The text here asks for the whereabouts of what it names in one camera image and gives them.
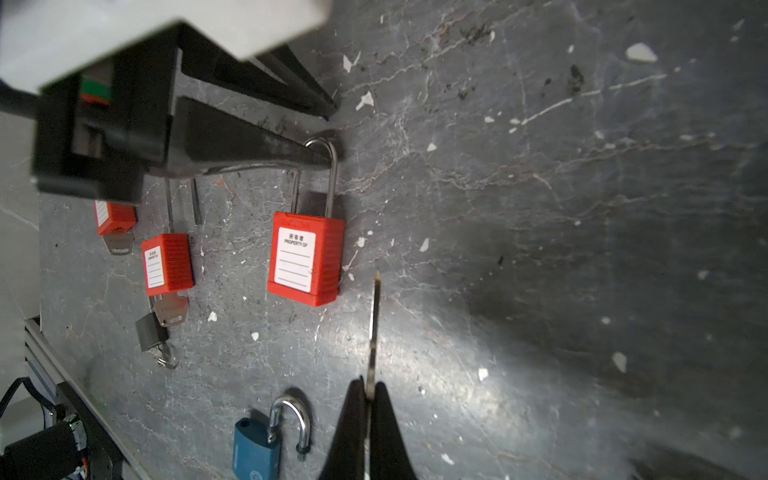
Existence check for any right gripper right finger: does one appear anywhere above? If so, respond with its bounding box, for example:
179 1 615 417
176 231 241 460
369 382 417 480

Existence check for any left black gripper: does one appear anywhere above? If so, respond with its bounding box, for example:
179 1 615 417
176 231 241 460
32 26 337 204

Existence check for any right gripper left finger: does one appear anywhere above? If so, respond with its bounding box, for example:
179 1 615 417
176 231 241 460
319 377 367 480

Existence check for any red padlock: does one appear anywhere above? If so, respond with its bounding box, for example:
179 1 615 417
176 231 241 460
140 176 196 328
94 200 137 256
267 137 346 307

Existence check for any small black padlock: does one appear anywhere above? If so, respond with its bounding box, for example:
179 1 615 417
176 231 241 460
135 311 177 369

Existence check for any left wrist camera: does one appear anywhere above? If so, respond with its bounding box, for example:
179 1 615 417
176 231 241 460
1 0 333 94

